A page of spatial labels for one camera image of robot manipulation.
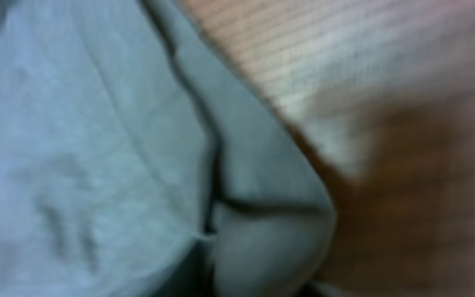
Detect grey shorts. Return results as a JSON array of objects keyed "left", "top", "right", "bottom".
[{"left": 0, "top": 0, "right": 336, "bottom": 296}]

